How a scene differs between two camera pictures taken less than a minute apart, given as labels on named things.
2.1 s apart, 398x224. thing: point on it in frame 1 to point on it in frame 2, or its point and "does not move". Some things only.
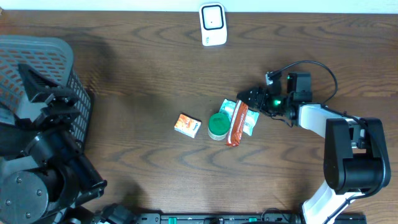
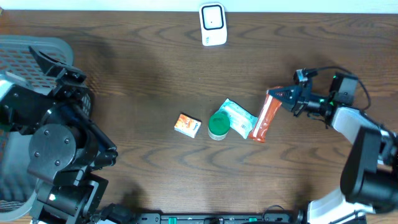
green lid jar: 219,126 does not move
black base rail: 336,218 does not move
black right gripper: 264,93 to 293,93
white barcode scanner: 213,25 does not move
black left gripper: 64,108 to 70,79
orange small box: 188,125 does not move
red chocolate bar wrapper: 237,123 to 266,117
